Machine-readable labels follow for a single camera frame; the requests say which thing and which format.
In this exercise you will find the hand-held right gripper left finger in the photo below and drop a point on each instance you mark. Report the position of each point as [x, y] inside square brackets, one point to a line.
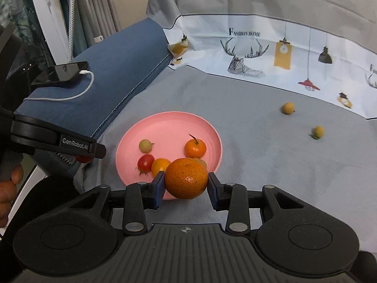
[160, 189]

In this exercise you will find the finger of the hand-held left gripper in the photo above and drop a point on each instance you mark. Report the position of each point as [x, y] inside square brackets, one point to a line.
[59, 140]

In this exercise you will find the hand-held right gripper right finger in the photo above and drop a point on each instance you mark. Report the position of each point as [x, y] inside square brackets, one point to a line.
[212, 192]

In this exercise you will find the textured mandarin orange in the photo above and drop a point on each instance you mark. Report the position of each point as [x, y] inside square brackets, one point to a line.
[185, 179]

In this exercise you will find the red cherry tomato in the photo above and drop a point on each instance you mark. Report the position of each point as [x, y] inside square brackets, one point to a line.
[84, 159]
[145, 163]

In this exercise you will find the mandarin orange with stem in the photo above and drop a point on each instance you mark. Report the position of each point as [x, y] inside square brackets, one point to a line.
[195, 149]

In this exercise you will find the pink plate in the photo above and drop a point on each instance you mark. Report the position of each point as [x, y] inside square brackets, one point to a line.
[170, 128]

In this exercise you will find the person's left hand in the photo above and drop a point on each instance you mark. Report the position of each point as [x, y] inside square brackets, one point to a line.
[6, 194]

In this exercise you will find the small yellow fruit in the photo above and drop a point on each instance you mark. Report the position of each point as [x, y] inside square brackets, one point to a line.
[160, 167]

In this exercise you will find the pale green tomato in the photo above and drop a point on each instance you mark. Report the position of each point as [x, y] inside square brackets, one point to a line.
[145, 146]

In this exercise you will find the grey printed cloth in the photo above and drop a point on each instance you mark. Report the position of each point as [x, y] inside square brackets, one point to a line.
[265, 168]

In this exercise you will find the black phone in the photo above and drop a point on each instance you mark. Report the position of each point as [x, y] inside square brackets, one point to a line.
[66, 72]

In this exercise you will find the blue cushion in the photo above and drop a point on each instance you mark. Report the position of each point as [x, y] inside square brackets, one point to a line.
[117, 64]

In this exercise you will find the grey curtain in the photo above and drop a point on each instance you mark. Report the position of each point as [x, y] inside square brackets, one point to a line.
[97, 6]

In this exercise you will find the small yellow-green fruit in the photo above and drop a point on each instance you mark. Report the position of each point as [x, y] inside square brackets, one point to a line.
[318, 132]
[288, 108]

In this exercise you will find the white rack frame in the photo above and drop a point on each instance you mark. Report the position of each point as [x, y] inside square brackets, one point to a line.
[48, 11]

